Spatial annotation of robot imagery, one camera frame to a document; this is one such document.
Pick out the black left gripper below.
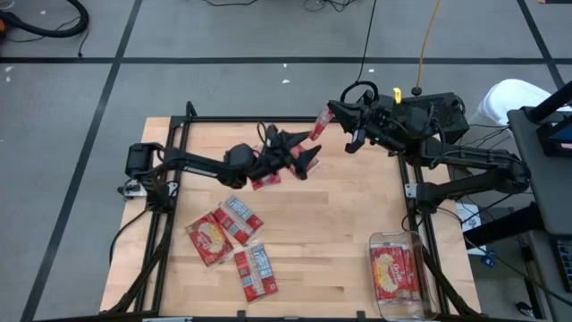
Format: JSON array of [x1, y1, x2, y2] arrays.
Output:
[[252, 129, 324, 181]]

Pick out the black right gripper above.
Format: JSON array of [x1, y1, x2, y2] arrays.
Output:
[[328, 92, 399, 155]]

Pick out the black vented electronics box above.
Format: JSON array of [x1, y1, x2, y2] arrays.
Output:
[[392, 91, 471, 145]]

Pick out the clear plastic basket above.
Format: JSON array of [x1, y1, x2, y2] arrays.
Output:
[[367, 229, 440, 322]]

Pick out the white paper sheet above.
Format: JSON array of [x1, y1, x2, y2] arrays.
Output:
[[455, 201, 483, 234]]

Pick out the white rounded bin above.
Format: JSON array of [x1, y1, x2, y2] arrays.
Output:
[[475, 78, 572, 131]]

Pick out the black pole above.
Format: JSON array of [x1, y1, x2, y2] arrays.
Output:
[[526, 81, 572, 123]]

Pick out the blue black device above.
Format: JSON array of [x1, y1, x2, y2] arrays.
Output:
[[535, 114, 572, 157]]

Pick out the gray desk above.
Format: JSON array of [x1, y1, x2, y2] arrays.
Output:
[[507, 105, 572, 237]]

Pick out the black keyboard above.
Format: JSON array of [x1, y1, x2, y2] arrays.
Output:
[[555, 238, 572, 292]]

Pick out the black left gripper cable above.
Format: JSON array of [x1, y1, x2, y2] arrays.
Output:
[[256, 120, 270, 149]]

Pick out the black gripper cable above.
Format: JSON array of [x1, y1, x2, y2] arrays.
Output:
[[256, 120, 270, 149], [339, 80, 381, 106]]

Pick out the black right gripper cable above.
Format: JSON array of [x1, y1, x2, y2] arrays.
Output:
[[339, 80, 381, 106]]

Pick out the black metal table frame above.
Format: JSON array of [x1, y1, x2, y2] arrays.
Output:
[[106, 100, 484, 322]]

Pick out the black hanging cable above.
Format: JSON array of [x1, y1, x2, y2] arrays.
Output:
[[355, 0, 379, 84]]

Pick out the yellow cable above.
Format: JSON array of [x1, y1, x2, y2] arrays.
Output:
[[410, 0, 443, 97]]

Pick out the white frame bracket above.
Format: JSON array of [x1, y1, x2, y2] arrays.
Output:
[[116, 178, 148, 199]]

